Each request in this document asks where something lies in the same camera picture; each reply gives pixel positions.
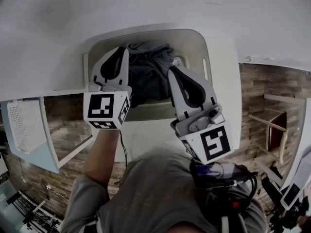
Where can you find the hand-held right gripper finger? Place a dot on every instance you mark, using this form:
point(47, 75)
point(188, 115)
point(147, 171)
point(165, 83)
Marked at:
point(210, 93)
point(177, 101)

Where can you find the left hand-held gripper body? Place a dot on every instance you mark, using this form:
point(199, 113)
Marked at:
point(100, 105)

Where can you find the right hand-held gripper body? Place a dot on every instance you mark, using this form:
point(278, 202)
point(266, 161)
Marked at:
point(213, 142)

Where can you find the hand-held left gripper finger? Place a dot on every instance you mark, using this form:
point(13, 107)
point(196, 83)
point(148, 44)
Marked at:
point(97, 74)
point(126, 71)

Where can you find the dark grey garment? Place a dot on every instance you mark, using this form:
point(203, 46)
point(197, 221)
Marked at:
point(148, 79)

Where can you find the grey plastic laundry basket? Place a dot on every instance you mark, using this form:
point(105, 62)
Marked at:
point(150, 111)

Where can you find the person's left forearm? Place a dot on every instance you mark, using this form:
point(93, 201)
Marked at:
point(102, 154)

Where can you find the black phone with lit screen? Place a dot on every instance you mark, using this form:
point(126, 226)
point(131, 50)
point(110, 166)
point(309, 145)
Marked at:
point(218, 171)

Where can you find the wooden chair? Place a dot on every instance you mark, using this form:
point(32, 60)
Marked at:
point(277, 130)

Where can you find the white perforated plastic basket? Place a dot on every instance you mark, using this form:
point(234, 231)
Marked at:
point(24, 127)

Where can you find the person's grey shirt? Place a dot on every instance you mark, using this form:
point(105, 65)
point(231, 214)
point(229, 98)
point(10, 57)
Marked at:
point(155, 198)

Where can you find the white machine with display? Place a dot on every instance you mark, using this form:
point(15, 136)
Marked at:
point(296, 183)

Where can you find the black metal rack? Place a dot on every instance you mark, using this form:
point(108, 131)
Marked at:
point(34, 215)

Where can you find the light blue table white frame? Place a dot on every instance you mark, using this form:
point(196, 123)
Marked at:
point(46, 156)

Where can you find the black camera equipment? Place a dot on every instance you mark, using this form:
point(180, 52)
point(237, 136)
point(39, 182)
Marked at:
point(277, 195)

